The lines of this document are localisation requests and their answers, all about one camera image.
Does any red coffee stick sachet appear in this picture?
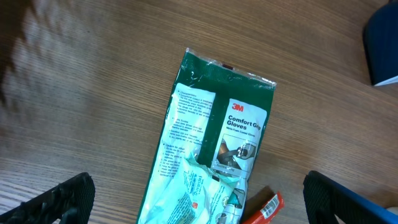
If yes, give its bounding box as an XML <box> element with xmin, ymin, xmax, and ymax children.
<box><xmin>243</xmin><ymin>192</ymin><xmax>285</xmax><ymax>224</ymax></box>

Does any pale green wipes sachet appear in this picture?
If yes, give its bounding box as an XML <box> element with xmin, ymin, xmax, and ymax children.
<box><xmin>143</xmin><ymin>156</ymin><xmax>240</xmax><ymax>224</ymax></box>

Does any green 3M sponge packet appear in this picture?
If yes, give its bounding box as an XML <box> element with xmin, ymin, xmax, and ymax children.
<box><xmin>137</xmin><ymin>49</ymin><xmax>276</xmax><ymax>223</ymax></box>

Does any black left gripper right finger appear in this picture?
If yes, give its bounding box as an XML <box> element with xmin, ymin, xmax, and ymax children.
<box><xmin>303</xmin><ymin>170</ymin><xmax>397</xmax><ymax>224</ymax></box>

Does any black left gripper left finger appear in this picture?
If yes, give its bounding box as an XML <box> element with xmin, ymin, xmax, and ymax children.
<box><xmin>1</xmin><ymin>172</ymin><xmax>95</xmax><ymax>224</ymax></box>

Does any white barcode scanner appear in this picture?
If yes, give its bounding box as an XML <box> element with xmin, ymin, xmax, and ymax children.
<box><xmin>363</xmin><ymin>1</ymin><xmax>397</xmax><ymax>86</ymax></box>

